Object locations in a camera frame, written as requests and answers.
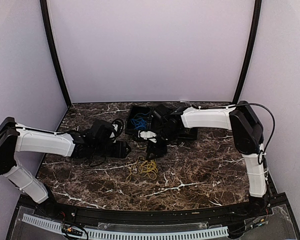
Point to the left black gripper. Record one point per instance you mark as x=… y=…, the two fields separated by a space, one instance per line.
x=120 y=151

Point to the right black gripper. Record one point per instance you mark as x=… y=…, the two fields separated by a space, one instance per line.
x=152 y=147

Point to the black three-compartment bin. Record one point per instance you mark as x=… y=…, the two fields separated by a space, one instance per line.
x=145 y=118

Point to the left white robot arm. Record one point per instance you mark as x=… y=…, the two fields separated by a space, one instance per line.
x=101 y=139

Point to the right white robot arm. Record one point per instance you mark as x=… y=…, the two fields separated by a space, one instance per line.
x=247 y=132

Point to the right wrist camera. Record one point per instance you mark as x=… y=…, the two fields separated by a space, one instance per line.
x=147 y=135

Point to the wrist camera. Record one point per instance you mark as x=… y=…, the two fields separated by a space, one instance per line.
x=147 y=135
x=118 y=125

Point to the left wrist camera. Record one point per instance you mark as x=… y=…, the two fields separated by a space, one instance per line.
x=118 y=125

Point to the white slotted cable duct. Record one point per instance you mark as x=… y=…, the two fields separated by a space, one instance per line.
x=112 y=231

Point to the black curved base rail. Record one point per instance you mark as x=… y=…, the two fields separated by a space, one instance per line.
x=234 y=214

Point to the left black frame post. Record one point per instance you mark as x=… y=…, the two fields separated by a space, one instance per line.
x=53 y=51

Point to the black frame post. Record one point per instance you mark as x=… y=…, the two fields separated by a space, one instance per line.
x=53 y=51
x=249 y=50

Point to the right black frame post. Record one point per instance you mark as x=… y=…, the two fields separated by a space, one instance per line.
x=249 y=50

